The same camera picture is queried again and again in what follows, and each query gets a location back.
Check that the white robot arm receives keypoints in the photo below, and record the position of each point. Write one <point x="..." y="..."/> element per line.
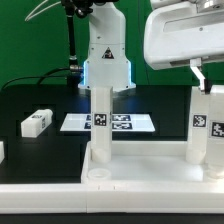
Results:
<point x="107" y="64"/>

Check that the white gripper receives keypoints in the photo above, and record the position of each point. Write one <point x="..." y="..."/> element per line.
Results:
<point x="182" y="32"/>

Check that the marker tag base plate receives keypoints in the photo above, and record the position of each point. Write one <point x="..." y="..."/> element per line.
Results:
<point x="120" y="123"/>

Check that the white front obstacle bar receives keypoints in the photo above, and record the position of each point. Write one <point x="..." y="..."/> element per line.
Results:
<point x="128" y="197"/>

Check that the white desk top tray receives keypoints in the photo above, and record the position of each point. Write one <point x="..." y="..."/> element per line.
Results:
<point x="148" y="161"/>

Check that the white left obstacle block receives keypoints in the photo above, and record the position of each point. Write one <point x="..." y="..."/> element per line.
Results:
<point x="2" y="153"/>

